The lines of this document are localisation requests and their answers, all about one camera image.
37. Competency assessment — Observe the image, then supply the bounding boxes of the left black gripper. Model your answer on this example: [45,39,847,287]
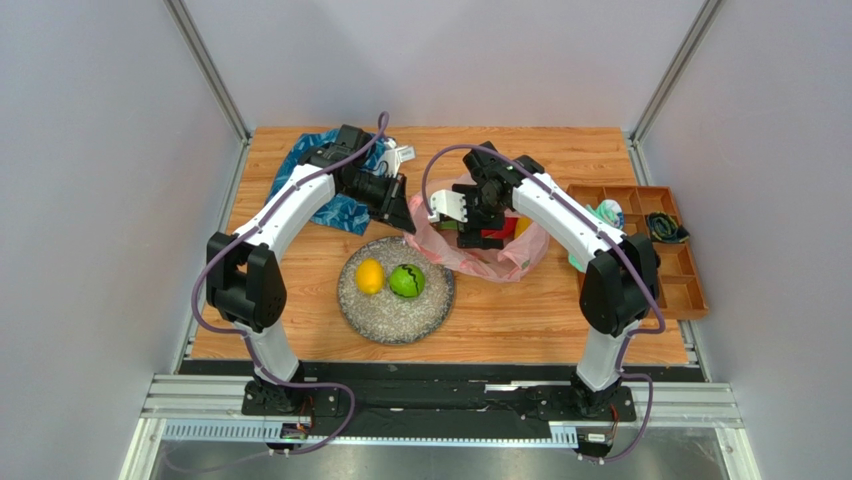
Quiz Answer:
[341,172,417,236]

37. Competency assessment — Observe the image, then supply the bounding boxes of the pink plastic bag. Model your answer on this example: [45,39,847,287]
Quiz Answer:
[404,193,550,283]

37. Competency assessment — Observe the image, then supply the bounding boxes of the yellow fake lemon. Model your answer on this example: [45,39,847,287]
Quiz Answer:
[354,258,386,295]

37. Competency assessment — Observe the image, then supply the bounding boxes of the red fake dragon fruit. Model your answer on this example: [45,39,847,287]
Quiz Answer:
[482,217,518,241]

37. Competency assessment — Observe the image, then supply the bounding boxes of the fake mango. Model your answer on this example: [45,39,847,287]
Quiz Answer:
[513,216,532,240]

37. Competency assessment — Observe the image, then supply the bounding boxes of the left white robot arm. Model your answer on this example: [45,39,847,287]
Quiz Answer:
[193,125,416,413]

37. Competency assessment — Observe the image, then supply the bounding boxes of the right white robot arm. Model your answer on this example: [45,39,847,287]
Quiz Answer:
[452,142,662,417]

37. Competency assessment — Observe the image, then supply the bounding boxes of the blue patterned cloth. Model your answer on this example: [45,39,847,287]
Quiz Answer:
[265,128,397,235]

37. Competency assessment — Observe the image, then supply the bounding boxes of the speckled ceramic plate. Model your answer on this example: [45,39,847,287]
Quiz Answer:
[337,237,456,345]

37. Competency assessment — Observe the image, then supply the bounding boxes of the green white sock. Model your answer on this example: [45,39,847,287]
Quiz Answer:
[586,199,626,230]

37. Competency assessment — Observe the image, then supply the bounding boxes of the dark striped sock roll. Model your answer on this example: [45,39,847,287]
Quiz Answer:
[646,211,690,244]

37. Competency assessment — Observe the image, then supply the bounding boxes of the brown compartment tray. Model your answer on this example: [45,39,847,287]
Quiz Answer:
[567,184,708,320]

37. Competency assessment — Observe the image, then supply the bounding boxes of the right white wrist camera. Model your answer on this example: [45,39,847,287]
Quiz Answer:
[426,189,468,223]

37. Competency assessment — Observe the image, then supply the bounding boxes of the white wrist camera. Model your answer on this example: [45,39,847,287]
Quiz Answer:
[378,138,417,177]
[426,189,468,223]

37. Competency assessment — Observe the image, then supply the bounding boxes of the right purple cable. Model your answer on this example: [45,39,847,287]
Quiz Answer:
[421,144,667,465]

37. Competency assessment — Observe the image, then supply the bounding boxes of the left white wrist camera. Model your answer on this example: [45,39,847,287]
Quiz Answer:
[378,138,417,177]

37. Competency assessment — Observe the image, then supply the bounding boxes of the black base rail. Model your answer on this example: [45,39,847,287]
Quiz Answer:
[241,362,647,440]

